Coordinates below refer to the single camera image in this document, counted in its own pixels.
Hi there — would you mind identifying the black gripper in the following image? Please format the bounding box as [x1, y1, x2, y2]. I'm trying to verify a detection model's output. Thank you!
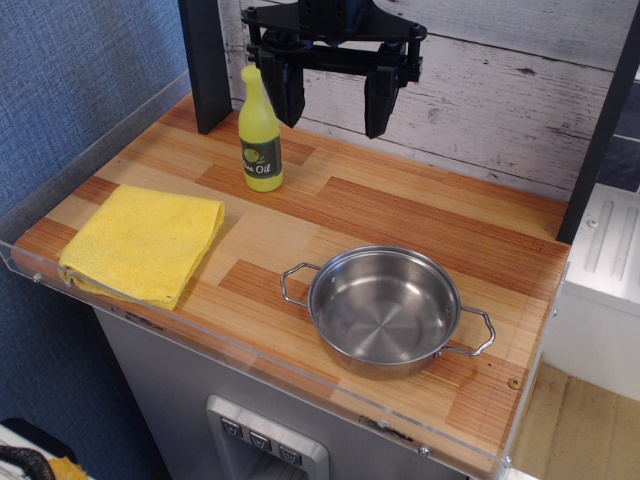
[241, 1, 427, 139]

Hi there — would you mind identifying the white cabinet at right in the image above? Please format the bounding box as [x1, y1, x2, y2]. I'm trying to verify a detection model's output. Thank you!
[542, 184, 639, 400]

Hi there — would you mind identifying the left black upright post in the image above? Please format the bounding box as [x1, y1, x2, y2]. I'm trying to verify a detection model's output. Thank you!
[178, 0, 232, 134]

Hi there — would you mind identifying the yellow folded cloth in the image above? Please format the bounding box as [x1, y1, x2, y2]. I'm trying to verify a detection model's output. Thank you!
[59, 185, 225, 310]

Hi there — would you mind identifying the yellow olive oil bottle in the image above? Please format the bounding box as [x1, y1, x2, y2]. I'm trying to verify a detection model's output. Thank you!
[238, 65, 283, 192]

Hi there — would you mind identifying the orange cloth in corner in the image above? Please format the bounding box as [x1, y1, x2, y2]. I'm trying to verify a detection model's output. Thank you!
[48, 457, 90, 480]

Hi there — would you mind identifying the black object bottom left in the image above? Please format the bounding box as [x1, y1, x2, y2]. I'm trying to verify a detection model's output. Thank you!
[1, 418, 77, 479]

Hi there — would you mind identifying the right black upright post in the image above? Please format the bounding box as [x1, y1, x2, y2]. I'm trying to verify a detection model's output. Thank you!
[556, 6, 639, 245]

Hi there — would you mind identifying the black upright post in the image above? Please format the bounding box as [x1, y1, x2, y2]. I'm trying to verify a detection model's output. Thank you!
[556, 6, 639, 245]
[178, 0, 232, 134]

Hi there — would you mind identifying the stainless steel pot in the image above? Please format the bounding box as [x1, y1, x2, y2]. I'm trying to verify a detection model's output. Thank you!
[298, 245, 496, 380]

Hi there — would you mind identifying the clear acrylic guard rail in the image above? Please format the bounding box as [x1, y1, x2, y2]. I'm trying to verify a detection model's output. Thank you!
[11, 74, 573, 479]

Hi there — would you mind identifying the silver dispenser button panel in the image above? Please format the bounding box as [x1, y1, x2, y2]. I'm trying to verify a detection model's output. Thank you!
[206, 395, 330, 479]

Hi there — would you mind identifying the grey toy fridge cabinet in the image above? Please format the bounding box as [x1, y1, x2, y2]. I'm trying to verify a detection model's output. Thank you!
[97, 307, 510, 479]

